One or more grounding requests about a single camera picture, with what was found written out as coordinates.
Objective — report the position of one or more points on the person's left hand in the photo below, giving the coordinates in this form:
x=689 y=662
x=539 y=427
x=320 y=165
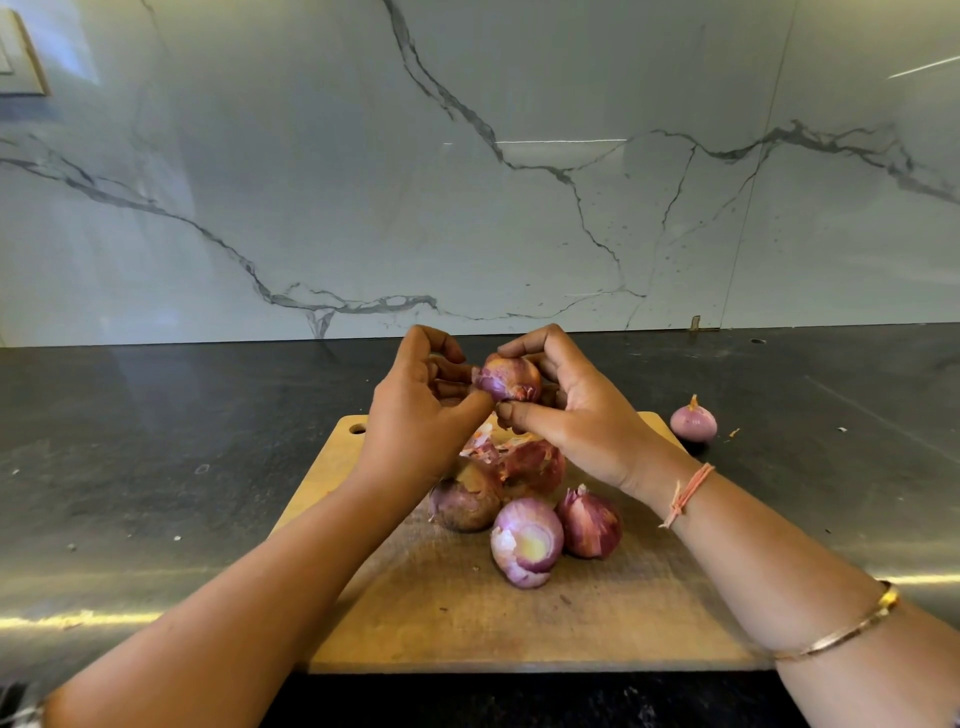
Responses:
x=408 y=420

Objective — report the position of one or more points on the person's right hand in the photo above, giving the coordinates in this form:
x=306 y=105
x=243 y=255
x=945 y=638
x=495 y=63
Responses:
x=600 y=413

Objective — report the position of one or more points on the pile of onion peels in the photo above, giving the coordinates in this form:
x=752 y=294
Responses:
x=525 y=462

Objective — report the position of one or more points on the small red onion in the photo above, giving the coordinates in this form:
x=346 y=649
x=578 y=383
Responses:
x=693 y=422

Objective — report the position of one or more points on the brownish red onion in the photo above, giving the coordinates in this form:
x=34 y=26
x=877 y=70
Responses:
x=465 y=501

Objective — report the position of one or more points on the red onion with pale patch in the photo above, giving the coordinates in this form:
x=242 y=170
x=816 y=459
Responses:
x=527 y=542

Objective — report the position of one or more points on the person's right forearm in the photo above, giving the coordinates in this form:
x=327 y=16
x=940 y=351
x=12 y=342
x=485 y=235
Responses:
x=810 y=600

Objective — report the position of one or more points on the person's left forearm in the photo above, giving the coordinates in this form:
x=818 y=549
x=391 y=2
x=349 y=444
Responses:
x=210 y=630

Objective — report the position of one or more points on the wooden cutting board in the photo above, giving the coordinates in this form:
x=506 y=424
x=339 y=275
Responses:
x=435 y=615

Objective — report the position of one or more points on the gold bangle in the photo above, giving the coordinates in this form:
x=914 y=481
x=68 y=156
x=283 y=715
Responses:
x=837 y=630

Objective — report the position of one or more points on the black white plaid sleeve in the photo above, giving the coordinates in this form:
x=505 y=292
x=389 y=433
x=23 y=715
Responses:
x=15 y=708

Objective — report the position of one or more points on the white wall switch plate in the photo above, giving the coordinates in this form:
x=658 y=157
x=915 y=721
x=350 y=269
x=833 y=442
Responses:
x=18 y=53

